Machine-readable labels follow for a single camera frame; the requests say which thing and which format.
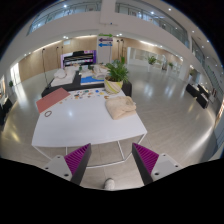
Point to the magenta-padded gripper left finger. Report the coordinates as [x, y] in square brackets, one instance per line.
[77, 160]

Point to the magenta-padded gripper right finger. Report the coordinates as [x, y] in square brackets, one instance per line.
[146, 160]

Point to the beige towel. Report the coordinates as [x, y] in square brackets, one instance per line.
[120, 107]

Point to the pink rectangular mat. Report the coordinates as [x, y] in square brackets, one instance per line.
[52, 100]

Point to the colourful sticker sheet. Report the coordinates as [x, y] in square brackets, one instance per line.
[88, 93]

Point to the black low display table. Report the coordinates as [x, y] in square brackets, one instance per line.
[66, 88]

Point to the blue architectural model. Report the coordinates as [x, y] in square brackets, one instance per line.
[91, 80]

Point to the potted plant in striped pot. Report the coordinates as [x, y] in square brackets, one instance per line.
[114, 85]

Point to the white architectural model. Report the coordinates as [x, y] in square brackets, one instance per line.
[63, 78]

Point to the black chairs group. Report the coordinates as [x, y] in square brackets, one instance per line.
[5, 111]
[198, 95]

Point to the black floor lamp stand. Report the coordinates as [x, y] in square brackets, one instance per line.
[45, 70]

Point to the purple-framed display screen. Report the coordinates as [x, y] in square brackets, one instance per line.
[78, 59]

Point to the small distant potted plant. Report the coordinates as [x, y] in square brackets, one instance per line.
[11, 83]

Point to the arrow direction sign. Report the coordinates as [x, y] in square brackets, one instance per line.
[105, 46]

